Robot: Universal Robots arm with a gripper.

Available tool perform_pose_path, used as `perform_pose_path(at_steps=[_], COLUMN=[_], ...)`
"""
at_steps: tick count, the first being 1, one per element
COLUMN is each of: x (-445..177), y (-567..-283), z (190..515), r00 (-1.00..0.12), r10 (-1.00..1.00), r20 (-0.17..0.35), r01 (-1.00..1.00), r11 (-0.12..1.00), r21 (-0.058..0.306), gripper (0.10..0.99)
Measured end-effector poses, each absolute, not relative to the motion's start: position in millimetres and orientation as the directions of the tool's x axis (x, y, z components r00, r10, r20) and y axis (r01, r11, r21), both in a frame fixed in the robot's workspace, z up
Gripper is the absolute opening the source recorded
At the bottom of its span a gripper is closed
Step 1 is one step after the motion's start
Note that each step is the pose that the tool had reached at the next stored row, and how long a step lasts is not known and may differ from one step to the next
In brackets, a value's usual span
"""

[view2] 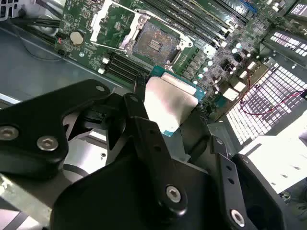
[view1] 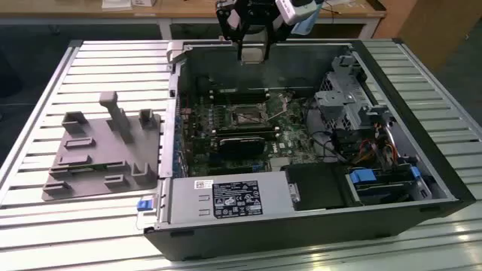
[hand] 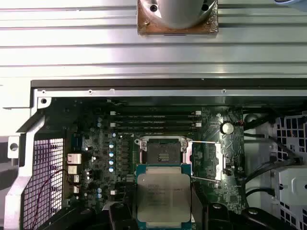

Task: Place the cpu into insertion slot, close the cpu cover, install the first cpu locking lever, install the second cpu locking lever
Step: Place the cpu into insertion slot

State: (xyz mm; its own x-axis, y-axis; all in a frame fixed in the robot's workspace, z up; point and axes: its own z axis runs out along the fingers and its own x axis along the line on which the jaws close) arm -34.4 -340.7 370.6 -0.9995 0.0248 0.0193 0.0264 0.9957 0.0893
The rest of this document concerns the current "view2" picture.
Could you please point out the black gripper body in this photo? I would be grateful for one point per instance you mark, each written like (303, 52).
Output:
(115, 191)

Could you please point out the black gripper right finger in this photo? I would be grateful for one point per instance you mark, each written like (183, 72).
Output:
(230, 172)

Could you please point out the silver green CPU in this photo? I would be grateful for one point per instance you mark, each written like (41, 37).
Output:
(168, 100)

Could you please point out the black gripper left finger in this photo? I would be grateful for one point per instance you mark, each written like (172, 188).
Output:
(31, 115)

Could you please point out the metal socket cover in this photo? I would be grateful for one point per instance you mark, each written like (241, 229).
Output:
(98, 24)

